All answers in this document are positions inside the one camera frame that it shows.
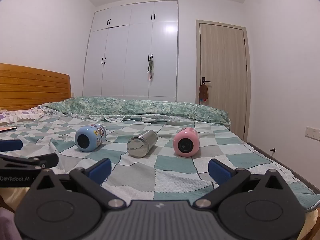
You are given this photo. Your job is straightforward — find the purple floral pillow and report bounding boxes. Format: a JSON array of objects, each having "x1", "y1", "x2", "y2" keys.
[{"x1": 0, "y1": 106, "x2": 48, "y2": 126}]

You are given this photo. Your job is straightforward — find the white wall socket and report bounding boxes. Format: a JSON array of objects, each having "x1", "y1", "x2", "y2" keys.
[{"x1": 305, "y1": 126, "x2": 320, "y2": 141}]

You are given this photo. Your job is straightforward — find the light wooden door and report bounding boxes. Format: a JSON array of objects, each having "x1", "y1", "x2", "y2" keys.
[{"x1": 195, "y1": 19, "x2": 251, "y2": 143}]

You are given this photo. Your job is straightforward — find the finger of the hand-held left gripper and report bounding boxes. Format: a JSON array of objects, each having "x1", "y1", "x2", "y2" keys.
[
  {"x1": 0, "y1": 153, "x2": 59, "y2": 170},
  {"x1": 0, "y1": 139, "x2": 23, "y2": 152}
]

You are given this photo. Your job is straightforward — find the blue cartoon print cup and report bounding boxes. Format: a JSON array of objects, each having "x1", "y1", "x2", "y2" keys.
[{"x1": 74, "y1": 123, "x2": 107, "y2": 152}]

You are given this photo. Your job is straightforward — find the pink cup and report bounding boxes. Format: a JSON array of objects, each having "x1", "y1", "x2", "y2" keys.
[{"x1": 173, "y1": 127, "x2": 200, "y2": 157}]

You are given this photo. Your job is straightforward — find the white wardrobe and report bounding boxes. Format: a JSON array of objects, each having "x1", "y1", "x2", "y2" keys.
[{"x1": 82, "y1": 0, "x2": 179, "y2": 102}]

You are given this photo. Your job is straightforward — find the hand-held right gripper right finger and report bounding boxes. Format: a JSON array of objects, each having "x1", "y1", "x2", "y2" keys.
[{"x1": 195, "y1": 159, "x2": 294, "y2": 208}]

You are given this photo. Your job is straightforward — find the wooden headboard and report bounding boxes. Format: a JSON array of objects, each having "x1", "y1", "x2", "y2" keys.
[{"x1": 0, "y1": 63, "x2": 72, "y2": 111}]

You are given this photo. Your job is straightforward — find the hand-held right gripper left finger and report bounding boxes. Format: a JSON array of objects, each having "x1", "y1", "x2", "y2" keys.
[{"x1": 30, "y1": 158, "x2": 127, "y2": 209}]

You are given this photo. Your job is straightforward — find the stainless steel cup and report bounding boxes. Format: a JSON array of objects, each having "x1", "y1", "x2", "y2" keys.
[{"x1": 127, "y1": 129, "x2": 158, "y2": 158}]

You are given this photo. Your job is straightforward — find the brown hanging pouch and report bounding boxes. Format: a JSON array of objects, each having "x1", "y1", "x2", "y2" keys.
[{"x1": 198, "y1": 84, "x2": 209, "y2": 104}]

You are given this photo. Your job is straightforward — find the hanging keychain bundle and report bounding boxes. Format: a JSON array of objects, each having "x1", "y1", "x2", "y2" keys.
[{"x1": 146, "y1": 58, "x2": 156, "y2": 83}]

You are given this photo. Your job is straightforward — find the pink cloth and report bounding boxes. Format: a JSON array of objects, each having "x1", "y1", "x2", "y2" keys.
[{"x1": 0, "y1": 207, "x2": 22, "y2": 240}]

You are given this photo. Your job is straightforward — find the green floral duvet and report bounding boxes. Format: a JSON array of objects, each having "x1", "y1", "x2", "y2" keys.
[{"x1": 41, "y1": 96, "x2": 232, "y2": 131}]

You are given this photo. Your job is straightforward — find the checkered bed sheet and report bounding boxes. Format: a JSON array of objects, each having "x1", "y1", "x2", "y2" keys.
[{"x1": 0, "y1": 115, "x2": 320, "y2": 210}]

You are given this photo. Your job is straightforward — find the dark grey bed frame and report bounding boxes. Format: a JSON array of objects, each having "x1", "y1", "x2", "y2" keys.
[{"x1": 247, "y1": 142, "x2": 320, "y2": 195}]

